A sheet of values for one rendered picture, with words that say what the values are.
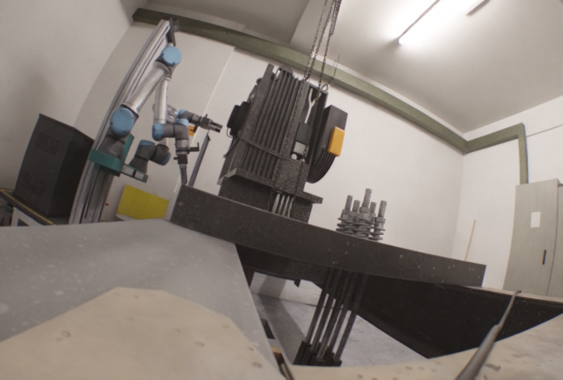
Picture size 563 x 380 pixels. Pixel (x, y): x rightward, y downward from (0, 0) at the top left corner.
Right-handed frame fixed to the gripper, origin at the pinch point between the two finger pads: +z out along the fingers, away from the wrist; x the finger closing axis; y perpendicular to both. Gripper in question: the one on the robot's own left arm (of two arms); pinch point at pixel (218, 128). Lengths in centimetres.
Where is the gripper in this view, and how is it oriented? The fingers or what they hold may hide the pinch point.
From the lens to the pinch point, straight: 181.5
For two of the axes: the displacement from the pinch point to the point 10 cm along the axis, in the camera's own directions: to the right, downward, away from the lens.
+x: -3.6, 1.2, 9.3
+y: 2.8, -9.3, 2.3
